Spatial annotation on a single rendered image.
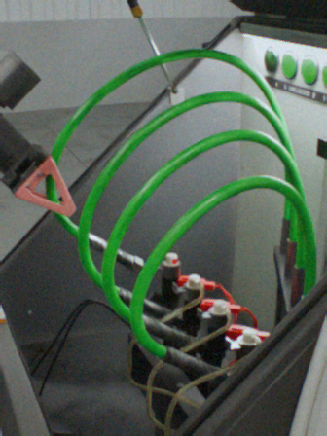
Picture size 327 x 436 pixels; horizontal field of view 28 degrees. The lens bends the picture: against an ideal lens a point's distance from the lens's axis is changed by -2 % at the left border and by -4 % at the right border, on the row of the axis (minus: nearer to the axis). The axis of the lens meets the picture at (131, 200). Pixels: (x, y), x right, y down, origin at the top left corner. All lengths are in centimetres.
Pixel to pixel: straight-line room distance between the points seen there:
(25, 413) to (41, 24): 669
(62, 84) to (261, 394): 702
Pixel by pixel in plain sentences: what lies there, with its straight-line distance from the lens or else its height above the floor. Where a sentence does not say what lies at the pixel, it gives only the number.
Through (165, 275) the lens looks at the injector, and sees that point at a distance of 100.
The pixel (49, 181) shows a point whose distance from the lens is 89.
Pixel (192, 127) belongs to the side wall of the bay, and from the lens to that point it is 130.
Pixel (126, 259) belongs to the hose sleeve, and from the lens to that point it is 96.
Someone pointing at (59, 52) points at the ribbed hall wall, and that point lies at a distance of 756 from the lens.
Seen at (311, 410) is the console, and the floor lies 111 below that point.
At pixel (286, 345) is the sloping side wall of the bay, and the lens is 70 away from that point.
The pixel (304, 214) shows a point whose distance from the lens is 77.
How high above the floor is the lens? 153
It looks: 19 degrees down
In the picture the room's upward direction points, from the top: straight up
